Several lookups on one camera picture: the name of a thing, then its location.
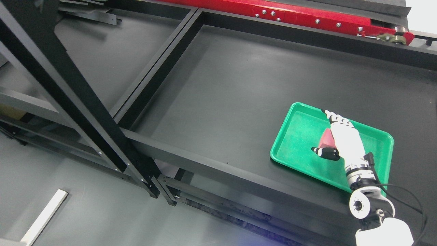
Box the white standing desk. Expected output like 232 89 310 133
20 189 68 246

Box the pink foam block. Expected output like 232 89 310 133
318 128 337 148

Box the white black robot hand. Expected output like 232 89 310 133
311 109 369 172

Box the black metal shelf rack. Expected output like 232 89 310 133
115 9 436 246

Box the red metal beam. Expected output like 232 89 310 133
171 0 415 45

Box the green plastic tray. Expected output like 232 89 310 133
270 102 394 192

